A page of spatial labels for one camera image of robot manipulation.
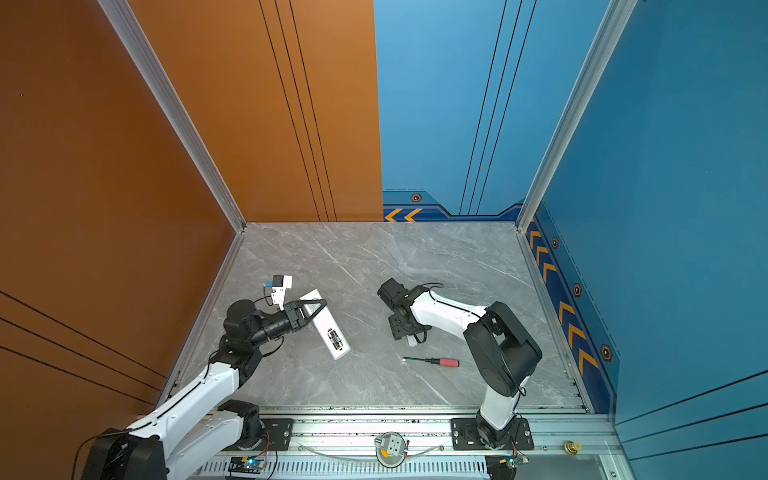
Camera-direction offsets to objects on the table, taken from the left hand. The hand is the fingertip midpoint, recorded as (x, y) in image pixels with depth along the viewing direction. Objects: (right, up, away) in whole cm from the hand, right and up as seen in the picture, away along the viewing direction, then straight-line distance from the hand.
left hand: (326, 304), depth 75 cm
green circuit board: (-18, -38, -4) cm, 42 cm away
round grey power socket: (+16, -30, -10) cm, 36 cm away
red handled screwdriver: (+30, -18, +9) cm, 36 cm away
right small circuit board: (+46, -36, -5) cm, 58 cm away
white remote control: (+1, -5, -1) cm, 5 cm away
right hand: (+21, -10, +15) cm, 28 cm away
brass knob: (+59, -33, -5) cm, 68 cm away
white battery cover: (+22, -13, +14) cm, 30 cm away
